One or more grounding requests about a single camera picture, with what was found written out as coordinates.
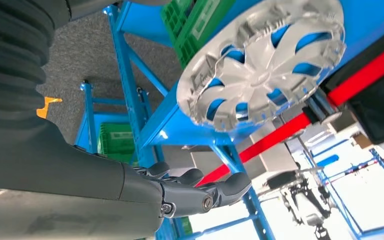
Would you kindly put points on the grey humanoid robot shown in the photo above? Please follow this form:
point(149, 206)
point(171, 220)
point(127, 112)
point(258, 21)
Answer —
point(306, 212)

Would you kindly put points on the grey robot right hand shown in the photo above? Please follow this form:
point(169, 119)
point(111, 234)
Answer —
point(62, 185)

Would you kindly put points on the red barrier belt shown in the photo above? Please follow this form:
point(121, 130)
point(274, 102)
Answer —
point(268, 140)

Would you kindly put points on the blue metal shelf rack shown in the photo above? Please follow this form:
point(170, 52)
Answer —
point(165, 126)
point(89, 116)

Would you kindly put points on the green plastic crate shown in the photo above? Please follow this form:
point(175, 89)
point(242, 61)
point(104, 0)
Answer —
point(195, 43)
point(116, 142)

